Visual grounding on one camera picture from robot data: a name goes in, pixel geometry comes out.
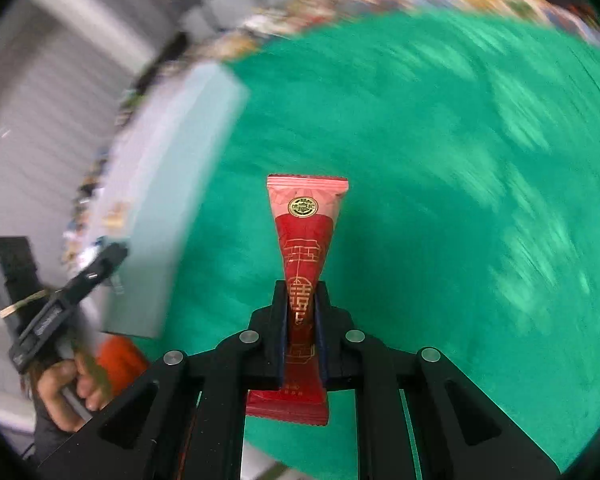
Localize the grey curtain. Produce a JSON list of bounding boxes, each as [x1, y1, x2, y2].
[[0, 20, 132, 285]]

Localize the person's left hand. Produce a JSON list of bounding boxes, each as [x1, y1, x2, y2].
[[38, 351, 112, 434]]

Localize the red snack packet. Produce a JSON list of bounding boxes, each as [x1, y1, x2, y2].
[[247, 174, 349, 426]]

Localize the white storage box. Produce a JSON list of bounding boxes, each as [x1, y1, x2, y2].
[[69, 62, 248, 338]]

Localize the green floral bedspread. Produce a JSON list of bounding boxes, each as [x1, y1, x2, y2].
[[140, 11, 600, 468]]

